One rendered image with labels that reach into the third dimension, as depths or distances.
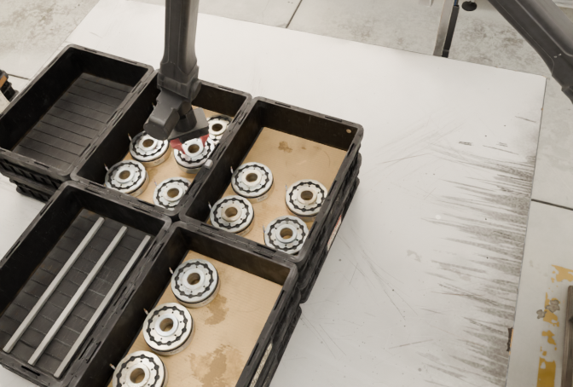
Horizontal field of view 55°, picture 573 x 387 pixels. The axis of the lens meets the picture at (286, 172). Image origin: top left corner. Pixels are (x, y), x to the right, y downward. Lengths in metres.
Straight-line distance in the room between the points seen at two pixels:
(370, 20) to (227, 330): 2.23
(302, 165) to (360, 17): 1.84
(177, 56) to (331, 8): 2.18
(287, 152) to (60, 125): 0.65
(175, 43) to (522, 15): 0.59
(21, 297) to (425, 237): 0.97
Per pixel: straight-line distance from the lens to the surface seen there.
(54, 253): 1.42
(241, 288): 1.24
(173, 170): 1.44
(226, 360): 1.19
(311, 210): 1.29
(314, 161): 1.40
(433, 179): 1.55
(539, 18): 0.85
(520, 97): 1.81
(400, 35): 3.04
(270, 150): 1.43
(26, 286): 1.41
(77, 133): 1.62
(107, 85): 1.72
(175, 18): 1.01
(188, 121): 1.28
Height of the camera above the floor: 1.95
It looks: 54 degrees down
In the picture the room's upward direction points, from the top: 7 degrees counter-clockwise
